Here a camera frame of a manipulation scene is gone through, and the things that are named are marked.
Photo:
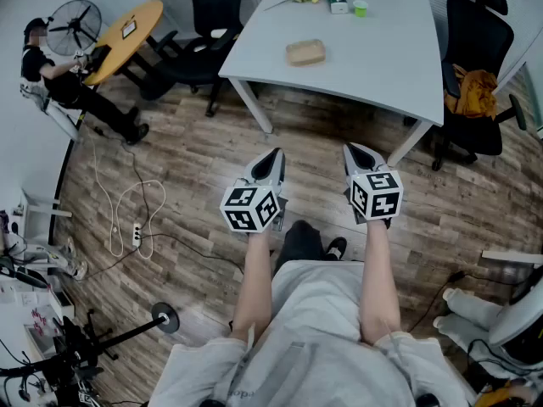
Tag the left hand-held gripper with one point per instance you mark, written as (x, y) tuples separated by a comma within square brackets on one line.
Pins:
[(250, 208)]

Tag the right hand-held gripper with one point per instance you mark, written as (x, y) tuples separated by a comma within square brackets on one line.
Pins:
[(377, 195)]

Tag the tan bread-like container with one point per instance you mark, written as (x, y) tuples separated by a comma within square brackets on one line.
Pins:
[(305, 59)]

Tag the translucent beige plastic cup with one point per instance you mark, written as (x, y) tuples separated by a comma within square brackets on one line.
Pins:
[(305, 49)]

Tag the person's left forearm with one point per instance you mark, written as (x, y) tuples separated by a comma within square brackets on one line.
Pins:
[(254, 282)]

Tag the person's right forearm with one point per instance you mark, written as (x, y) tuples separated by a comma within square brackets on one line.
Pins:
[(379, 278)]

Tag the white table leg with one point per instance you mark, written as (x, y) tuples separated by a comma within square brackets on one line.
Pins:
[(254, 108), (409, 142)]

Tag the person's black trouser leg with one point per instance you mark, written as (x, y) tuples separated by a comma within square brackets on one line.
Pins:
[(299, 242)]

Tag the person's black shoe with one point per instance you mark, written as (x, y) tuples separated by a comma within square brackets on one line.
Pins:
[(337, 247)]

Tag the orange cloth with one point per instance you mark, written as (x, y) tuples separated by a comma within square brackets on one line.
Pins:
[(473, 91)]

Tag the white paper roll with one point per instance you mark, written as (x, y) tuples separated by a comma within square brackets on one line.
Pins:
[(218, 33)]

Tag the green paper cup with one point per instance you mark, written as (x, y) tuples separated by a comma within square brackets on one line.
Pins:
[(360, 9)]

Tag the white power strip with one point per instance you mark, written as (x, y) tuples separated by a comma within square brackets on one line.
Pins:
[(136, 235)]

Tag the green white tissue box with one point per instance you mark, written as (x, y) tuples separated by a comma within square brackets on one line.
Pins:
[(337, 0)]

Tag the person's grey shirt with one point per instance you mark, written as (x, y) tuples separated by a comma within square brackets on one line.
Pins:
[(318, 333)]

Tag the black headrest office chair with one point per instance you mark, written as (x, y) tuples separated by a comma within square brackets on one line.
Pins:
[(479, 36)]

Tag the black stand round base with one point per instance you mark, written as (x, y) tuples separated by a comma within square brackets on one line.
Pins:
[(166, 317)]

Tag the round wooden table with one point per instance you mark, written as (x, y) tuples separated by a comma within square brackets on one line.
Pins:
[(127, 47)]

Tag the framed tablet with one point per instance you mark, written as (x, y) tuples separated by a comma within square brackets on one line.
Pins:
[(129, 29)]

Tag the small black box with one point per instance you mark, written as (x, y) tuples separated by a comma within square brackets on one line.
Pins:
[(101, 55)]

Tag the white office chair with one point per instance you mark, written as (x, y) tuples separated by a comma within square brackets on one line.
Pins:
[(517, 316)]

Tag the black standing fan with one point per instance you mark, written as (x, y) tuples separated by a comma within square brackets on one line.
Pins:
[(75, 27)]

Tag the white cluttered shelf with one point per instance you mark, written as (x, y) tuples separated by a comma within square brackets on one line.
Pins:
[(29, 248)]

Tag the black tripod equipment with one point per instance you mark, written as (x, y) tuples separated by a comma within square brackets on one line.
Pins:
[(72, 354)]

